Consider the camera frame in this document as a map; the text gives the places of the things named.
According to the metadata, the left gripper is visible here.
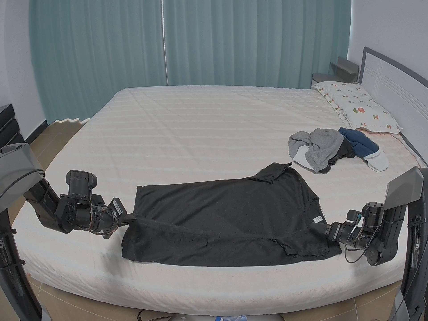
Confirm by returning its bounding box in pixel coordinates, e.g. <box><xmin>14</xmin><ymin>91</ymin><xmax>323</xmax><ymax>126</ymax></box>
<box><xmin>85</xmin><ymin>204</ymin><xmax>121</xmax><ymax>240</ymax></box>

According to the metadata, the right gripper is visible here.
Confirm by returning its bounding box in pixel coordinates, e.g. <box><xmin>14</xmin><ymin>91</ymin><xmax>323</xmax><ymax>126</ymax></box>
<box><xmin>329</xmin><ymin>222</ymin><xmax>356</xmax><ymax>247</ymax></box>

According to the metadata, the black T-shirt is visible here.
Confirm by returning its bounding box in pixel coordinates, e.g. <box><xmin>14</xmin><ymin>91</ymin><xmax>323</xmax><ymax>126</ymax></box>
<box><xmin>121</xmin><ymin>162</ymin><xmax>342</xmax><ymax>267</ymax></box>

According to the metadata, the bed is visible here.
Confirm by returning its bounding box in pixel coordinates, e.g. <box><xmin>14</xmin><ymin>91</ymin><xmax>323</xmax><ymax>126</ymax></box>
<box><xmin>12</xmin><ymin>46</ymin><xmax>428</xmax><ymax>316</ymax></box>

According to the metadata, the white garment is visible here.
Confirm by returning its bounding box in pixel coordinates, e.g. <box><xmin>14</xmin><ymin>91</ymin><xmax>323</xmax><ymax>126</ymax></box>
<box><xmin>363</xmin><ymin>146</ymin><xmax>389</xmax><ymax>172</ymax></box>

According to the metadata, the small black garment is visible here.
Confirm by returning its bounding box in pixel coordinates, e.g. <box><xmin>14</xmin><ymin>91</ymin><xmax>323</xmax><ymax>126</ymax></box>
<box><xmin>329</xmin><ymin>139</ymin><xmax>356</xmax><ymax>174</ymax></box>

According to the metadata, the grey garment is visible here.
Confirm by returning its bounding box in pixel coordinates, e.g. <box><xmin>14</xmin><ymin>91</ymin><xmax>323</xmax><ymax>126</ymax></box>
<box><xmin>288</xmin><ymin>128</ymin><xmax>344</xmax><ymax>174</ymax></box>

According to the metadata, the dark blue garment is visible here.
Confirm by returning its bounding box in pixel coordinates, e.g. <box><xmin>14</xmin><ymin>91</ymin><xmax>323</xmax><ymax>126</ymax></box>
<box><xmin>338</xmin><ymin>127</ymin><xmax>380</xmax><ymax>158</ymax></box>

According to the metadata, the white printed pillow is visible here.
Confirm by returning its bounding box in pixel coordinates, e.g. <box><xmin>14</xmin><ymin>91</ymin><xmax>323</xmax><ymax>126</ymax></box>
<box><xmin>312</xmin><ymin>80</ymin><xmax>403</xmax><ymax>134</ymax></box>

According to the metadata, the black chest of drawers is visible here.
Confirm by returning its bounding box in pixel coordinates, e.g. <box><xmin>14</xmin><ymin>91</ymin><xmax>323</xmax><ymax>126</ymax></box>
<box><xmin>0</xmin><ymin>104</ymin><xmax>24</xmax><ymax>146</ymax></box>

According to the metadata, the grey bedside table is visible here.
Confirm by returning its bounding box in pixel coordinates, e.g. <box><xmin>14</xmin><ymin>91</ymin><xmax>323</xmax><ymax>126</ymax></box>
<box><xmin>312</xmin><ymin>56</ymin><xmax>359</xmax><ymax>85</ymax></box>

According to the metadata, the blue-green curtain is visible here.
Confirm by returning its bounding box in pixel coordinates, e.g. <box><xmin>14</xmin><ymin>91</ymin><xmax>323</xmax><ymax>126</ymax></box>
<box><xmin>29</xmin><ymin>0</ymin><xmax>168</xmax><ymax>123</ymax></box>
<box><xmin>163</xmin><ymin>0</ymin><xmax>352</xmax><ymax>89</ymax></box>

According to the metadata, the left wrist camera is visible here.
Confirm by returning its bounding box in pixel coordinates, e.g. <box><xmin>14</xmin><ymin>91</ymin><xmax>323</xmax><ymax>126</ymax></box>
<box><xmin>110</xmin><ymin>197</ymin><xmax>128</xmax><ymax>218</ymax></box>

